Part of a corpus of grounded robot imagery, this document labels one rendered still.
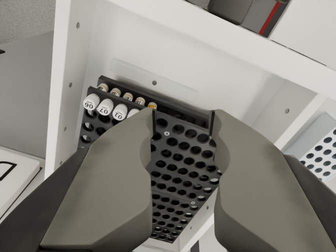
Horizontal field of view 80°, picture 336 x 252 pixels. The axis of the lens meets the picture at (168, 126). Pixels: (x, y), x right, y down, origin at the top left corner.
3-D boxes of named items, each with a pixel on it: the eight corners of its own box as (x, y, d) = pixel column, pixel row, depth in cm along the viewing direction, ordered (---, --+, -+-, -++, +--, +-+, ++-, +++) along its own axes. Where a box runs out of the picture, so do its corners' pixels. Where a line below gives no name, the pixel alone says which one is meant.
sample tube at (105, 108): (113, 84, 22) (98, 102, 19) (123, 88, 23) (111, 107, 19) (110, 93, 23) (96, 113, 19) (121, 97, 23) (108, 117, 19)
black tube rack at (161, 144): (108, 68, 25) (87, 88, 19) (235, 117, 27) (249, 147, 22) (82, 182, 36) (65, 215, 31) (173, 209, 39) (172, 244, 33)
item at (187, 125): (90, 85, 20) (87, 88, 19) (247, 143, 22) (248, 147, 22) (87, 101, 21) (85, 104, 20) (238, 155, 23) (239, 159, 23)
